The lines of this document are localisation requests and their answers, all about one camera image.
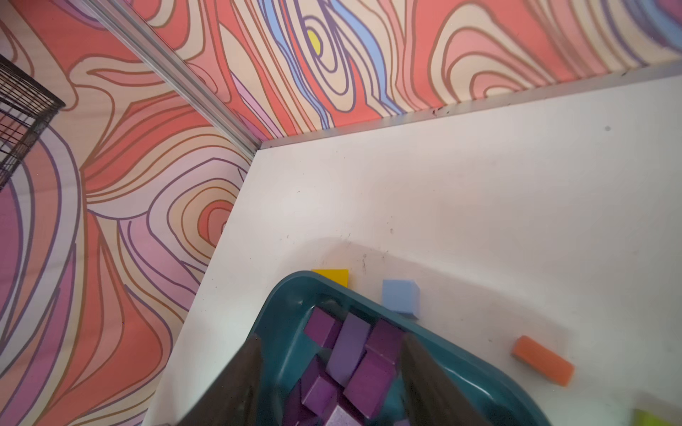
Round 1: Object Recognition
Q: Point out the light blue cube brick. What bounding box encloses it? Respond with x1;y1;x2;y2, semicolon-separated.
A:
381;280;420;320

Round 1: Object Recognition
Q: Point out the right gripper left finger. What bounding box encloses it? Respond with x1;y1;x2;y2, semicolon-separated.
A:
178;335;264;426

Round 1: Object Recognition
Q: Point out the purple cube brick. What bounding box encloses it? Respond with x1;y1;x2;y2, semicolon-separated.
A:
344;351;396;419
300;355;339;416
304;307;342;349

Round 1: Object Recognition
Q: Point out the light purple brick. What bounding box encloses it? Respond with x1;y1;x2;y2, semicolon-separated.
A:
326;313;371;387

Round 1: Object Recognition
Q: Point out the lime green long brick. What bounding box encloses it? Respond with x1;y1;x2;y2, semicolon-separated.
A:
632;409;673;426

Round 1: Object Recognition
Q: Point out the black wire basket left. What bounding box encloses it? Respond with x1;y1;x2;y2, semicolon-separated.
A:
1;56;65;189

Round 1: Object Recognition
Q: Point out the teal plastic storage bin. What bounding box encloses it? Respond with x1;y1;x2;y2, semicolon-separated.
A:
250;271;550;425

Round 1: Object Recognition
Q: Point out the small orange brick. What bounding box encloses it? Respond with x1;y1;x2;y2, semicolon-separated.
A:
511;335;575;387

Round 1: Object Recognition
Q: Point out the yellow wedge brick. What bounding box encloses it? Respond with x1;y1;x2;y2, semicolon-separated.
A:
313;269;350;288

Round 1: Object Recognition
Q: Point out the purple brick cluster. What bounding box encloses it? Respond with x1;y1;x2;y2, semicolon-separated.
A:
365;319;405;365

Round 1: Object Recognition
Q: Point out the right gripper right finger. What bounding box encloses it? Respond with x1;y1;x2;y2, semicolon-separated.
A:
401;334;490;425

